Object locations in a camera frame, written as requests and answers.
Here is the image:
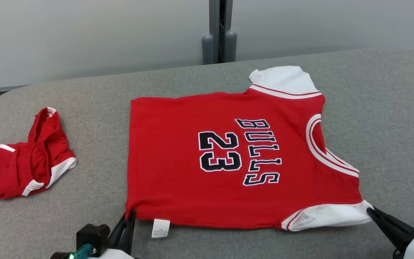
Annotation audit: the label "red shorts with white stripes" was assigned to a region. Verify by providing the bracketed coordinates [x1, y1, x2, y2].
[0, 107, 77, 200]

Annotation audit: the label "grey wall partition post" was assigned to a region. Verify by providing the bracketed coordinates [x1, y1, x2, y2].
[202, 0, 237, 64]

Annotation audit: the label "grey fabric sofa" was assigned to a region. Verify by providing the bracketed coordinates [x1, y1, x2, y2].
[0, 47, 414, 259]

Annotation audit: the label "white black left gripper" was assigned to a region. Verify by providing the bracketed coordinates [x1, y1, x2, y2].
[89, 210, 136, 259]

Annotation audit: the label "black left cable, teal plug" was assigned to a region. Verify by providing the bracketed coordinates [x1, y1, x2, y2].
[72, 244, 97, 259]

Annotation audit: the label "red Bulls 23 jersey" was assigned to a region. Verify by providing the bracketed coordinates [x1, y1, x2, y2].
[125, 66, 374, 238]

